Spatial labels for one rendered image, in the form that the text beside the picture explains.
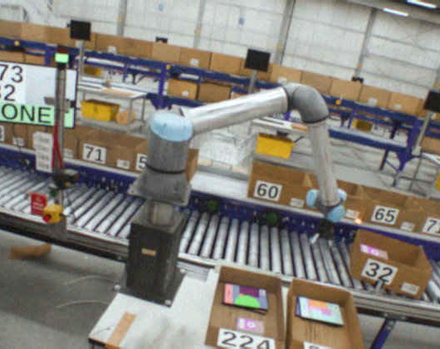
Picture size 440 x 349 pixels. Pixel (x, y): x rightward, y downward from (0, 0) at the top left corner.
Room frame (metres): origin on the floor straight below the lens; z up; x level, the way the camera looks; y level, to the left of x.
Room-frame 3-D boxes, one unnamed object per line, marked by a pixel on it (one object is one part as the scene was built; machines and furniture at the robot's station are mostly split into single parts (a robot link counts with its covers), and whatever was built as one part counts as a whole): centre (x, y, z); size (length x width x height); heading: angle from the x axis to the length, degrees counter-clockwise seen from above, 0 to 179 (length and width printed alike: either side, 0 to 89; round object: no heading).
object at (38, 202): (1.43, 0.87, 0.85); 0.16 x 0.01 x 0.13; 87
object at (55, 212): (1.39, 0.77, 0.84); 0.15 x 0.09 x 0.07; 87
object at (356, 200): (2.10, -0.79, 0.96); 0.39 x 0.29 x 0.17; 87
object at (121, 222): (1.71, 0.51, 0.72); 0.52 x 0.05 x 0.05; 177
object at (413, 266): (1.58, -1.03, 0.83); 0.39 x 0.29 x 0.17; 74
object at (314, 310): (1.14, -0.55, 0.78); 0.19 x 0.14 x 0.02; 86
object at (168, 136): (1.17, 0.21, 1.40); 0.17 x 0.15 x 0.18; 20
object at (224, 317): (1.06, -0.21, 0.80); 0.38 x 0.28 x 0.10; 177
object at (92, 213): (1.72, 0.71, 0.72); 0.52 x 0.05 x 0.05; 177
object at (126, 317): (1.04, -0.18, 0.74); 1.00 x 0.58 x 0.03; 84
